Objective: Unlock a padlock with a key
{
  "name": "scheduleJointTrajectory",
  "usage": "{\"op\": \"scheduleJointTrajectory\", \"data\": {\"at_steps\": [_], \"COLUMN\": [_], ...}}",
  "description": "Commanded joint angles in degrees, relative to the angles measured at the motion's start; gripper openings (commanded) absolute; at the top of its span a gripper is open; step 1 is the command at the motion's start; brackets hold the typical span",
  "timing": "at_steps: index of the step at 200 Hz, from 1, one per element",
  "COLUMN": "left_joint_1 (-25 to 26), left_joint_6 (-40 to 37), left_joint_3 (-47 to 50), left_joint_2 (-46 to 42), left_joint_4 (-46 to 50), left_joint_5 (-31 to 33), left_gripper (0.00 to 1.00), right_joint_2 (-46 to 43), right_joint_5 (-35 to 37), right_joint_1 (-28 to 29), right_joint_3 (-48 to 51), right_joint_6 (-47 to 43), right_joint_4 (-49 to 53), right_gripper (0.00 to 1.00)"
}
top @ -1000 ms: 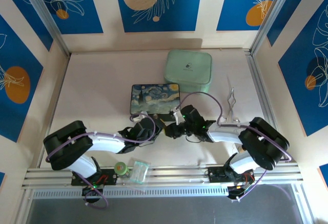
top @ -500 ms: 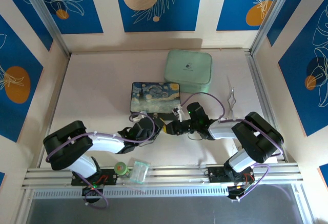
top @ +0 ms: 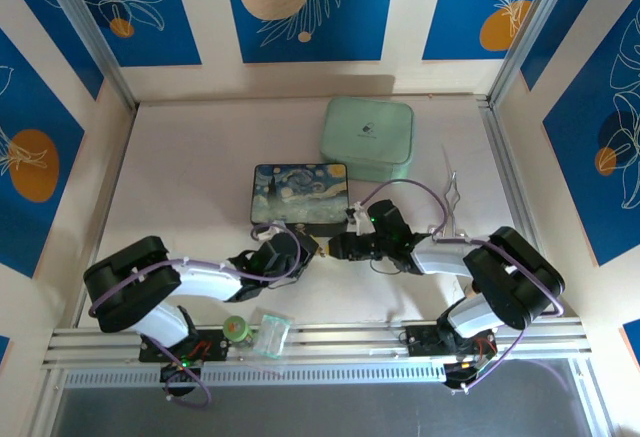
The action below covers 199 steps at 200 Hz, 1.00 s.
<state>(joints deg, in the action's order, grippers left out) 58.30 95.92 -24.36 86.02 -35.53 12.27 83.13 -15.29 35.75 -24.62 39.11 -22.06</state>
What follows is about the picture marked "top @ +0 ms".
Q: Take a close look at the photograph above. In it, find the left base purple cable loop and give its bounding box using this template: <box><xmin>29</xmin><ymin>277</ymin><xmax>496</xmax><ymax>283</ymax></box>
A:
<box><xmin>149</xmin><ymin>345</ymin><xmax>212</xmax><ymax>409</ymax></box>

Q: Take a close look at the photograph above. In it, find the starry night painted box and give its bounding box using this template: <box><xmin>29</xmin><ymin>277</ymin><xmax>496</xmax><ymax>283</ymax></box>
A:
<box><xmin>248</xmin><ymin>161</ymin><xmax>354</xmax><ymax>238</ymax></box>

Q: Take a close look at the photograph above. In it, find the mint green zipper case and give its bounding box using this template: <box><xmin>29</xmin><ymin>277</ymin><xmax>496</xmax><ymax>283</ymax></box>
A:
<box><xmin>319</xmin><ymin>96</ymin><xmax>415</xmax><ymax>182</ymax></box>

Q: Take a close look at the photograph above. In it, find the clear plastic box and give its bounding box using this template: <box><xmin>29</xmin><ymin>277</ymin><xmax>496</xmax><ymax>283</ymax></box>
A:
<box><xmin>249</xmin><ymin>312</ymin><xmax>293</xmax><ymax>358</ymax></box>

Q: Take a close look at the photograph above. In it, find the aluminium mounting rail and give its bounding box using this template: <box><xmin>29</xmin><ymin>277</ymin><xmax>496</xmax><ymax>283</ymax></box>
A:
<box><xmin>42</xmin><ymin>320</ymin><xmax>587</xmax><ymax>369</ymax></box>

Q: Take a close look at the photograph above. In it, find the small green bottle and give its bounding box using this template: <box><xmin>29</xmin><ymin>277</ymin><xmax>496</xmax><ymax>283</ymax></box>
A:
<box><xmin>222</xmin><ymin>315</ymin><xmax>254</xmax><ymax>351</ymax></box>

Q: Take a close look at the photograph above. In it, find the aluminium frame post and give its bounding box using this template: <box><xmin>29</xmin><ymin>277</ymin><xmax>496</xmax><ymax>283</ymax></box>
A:
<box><xmin>487</xmin><ymin>0</ymin><xmax>587</xmax><ymax>106</ymax></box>
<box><xmin>37</xmin><ymin>0</ymin><xmax>139</xmax><ymax>111</ymax></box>

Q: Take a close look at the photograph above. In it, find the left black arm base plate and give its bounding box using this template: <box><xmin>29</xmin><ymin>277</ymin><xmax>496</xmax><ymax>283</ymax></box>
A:
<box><xmin>138</xmin><ymin>325</ymin><xmax>234</xmax><ymax>364</ymax></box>

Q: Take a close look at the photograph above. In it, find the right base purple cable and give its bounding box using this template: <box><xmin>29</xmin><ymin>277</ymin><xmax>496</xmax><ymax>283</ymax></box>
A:
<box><xmin>459</xmin><ymin>326</ymin><xmax>527</xmax><ymax>392</ymax></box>

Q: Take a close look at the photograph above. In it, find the bent metal wire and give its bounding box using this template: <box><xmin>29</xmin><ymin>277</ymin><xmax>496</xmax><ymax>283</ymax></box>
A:
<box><xmin>441</xmin><ymin>143</ymin><xmax>464</xmax><ymax>236</ymax></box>

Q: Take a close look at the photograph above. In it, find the thin black cable loop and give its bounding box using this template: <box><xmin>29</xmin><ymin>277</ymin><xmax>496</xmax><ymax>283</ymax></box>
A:
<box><xmin>368</xmin><ymin>255</ymin><xmax>402</xmax><ymax>276</ymax></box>

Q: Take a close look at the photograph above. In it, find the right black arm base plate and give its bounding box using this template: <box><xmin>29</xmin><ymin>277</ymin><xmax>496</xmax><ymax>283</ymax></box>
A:
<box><xmin>404</xmin><ymin>324</ymin><xmax>501</xmax><ymax>359</ymax></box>

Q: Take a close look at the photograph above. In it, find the slotted grey cable duct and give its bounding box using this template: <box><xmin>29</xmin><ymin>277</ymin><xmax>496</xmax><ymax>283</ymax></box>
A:
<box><xmin>59</xmin><ymin>360</ymin><xmax>586</xmax><ymax>389</ymax></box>

